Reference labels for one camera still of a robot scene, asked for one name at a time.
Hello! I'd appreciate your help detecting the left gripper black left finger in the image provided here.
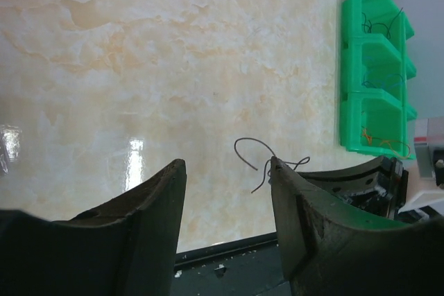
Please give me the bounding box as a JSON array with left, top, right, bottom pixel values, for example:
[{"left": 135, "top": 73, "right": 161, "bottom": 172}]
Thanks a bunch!
[{"left": 1, "top": 159, "right": 187, "bottom": 295}]

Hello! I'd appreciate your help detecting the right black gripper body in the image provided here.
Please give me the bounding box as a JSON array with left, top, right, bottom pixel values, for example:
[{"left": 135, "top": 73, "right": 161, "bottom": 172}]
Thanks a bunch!
[{"left": 377, "top": 157, "right": 409, "bottom": 220}]

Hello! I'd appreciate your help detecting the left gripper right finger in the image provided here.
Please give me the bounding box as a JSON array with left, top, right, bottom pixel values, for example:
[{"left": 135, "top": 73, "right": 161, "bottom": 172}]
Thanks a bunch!
[{"left": 270, "top": 157, "right": 443, "bottom": 295}]

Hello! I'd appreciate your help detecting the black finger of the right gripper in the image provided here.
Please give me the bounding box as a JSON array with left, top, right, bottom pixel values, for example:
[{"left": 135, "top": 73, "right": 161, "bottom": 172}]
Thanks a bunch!
[{"left": 299, "top": 156, "right": 395, "bottom": 213}]

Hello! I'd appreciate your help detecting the thin red wire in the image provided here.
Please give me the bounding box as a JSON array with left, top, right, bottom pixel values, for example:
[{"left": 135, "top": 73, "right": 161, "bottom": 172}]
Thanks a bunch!
[{"left": 360, "top": 128, "right": 412, "bottom": 158}]

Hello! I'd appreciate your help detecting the thin blue wire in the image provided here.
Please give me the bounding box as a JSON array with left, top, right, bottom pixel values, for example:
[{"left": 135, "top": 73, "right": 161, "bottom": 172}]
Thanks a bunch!
[{"left": 362, "top": 67, "right": 407, "bottom": 91}]

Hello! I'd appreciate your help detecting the green compartment tray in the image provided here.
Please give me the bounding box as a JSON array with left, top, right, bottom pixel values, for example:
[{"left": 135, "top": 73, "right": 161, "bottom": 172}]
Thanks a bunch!
[{"left": 339, "top": 0, "right": 417, "bottom": 159}]

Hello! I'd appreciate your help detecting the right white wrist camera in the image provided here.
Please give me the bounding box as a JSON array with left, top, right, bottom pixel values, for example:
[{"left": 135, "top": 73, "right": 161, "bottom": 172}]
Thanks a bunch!
[{"left": 399, "top": 117, "right": 443, "bottom": 218}]

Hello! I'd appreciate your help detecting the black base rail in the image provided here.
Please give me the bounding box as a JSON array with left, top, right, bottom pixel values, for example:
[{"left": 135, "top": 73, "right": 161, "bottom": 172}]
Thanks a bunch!
[{"left": 170, "top": 232, "right": 291, "bottom": 296}]

